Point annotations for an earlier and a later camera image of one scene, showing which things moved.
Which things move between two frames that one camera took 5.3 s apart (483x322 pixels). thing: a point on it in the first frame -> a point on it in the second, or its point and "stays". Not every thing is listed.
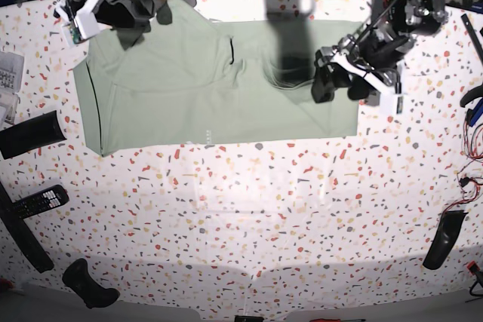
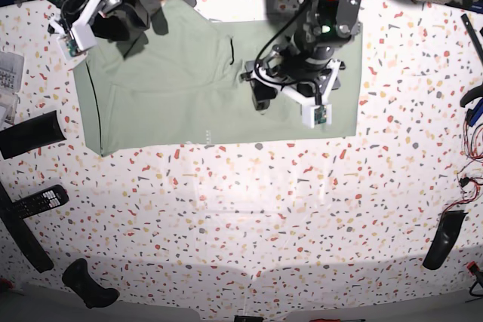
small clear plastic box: (8, 108) stays
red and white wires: (472, 139) stays
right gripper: (328, 76) -> (299, 72)
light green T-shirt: (191, 80) stays
